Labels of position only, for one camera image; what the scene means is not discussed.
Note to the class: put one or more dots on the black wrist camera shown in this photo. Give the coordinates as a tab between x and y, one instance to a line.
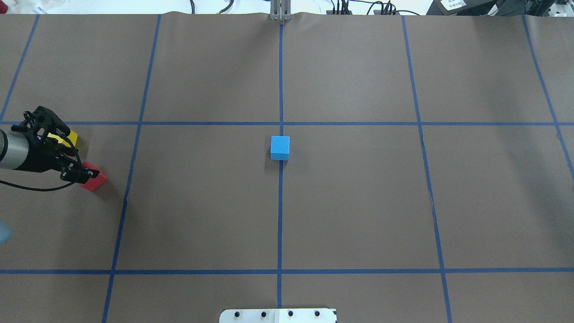
37	125

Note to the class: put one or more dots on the aluminium frame post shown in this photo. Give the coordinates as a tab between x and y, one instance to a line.
280	10

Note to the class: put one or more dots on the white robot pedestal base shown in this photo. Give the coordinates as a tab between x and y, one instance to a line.
287	315

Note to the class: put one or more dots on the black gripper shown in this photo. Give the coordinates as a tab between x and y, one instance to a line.
39	158

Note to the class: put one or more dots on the red block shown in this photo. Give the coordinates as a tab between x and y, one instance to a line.
94	182

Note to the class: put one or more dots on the blue block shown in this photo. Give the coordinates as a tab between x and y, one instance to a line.
280	148

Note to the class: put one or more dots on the yellow block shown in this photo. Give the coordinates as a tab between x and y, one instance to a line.
72	138

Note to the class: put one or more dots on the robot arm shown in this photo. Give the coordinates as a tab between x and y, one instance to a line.
14	149

